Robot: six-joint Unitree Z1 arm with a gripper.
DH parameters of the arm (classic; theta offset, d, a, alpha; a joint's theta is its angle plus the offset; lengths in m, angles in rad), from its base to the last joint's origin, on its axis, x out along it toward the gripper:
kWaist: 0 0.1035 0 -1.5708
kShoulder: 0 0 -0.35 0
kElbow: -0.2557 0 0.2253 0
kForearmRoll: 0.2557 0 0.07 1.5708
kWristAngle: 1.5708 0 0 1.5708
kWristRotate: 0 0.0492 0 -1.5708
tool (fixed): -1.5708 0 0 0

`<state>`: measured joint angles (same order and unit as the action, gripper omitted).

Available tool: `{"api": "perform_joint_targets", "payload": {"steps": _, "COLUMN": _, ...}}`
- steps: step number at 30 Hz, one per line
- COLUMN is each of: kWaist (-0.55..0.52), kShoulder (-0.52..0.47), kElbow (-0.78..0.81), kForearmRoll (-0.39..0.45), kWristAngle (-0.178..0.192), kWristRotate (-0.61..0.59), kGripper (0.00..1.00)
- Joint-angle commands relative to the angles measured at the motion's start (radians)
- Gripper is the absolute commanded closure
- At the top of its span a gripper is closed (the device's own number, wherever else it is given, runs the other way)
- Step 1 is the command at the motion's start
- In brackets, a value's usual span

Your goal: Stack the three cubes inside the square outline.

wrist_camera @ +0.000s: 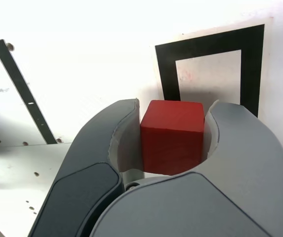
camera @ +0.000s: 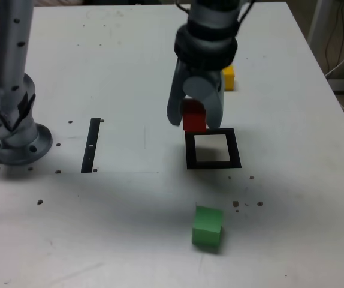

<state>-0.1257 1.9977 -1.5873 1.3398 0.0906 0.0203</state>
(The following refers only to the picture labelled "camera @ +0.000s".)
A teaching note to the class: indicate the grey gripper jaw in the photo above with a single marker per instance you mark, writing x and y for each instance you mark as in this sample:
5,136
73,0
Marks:
173,102
211,102

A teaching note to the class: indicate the black tape strip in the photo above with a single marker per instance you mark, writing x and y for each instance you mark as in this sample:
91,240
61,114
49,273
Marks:
90,144

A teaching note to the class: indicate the black tape square outline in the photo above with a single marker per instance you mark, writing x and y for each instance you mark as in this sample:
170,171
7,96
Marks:
190,150

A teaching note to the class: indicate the white frame post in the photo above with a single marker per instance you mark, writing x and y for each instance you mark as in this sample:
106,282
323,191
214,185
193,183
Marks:
316,21

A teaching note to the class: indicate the green cube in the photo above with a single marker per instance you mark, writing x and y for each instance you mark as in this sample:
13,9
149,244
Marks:
206,231

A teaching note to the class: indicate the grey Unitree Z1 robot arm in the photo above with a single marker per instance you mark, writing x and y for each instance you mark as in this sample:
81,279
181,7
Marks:
10,60

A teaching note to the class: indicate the yellow cube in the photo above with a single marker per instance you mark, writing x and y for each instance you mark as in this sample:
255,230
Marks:
229,79

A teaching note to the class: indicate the red cube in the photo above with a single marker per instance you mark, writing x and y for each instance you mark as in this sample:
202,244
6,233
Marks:
193,121

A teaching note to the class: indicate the grey box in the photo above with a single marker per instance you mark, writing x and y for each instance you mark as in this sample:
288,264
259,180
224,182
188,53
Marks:
339,85

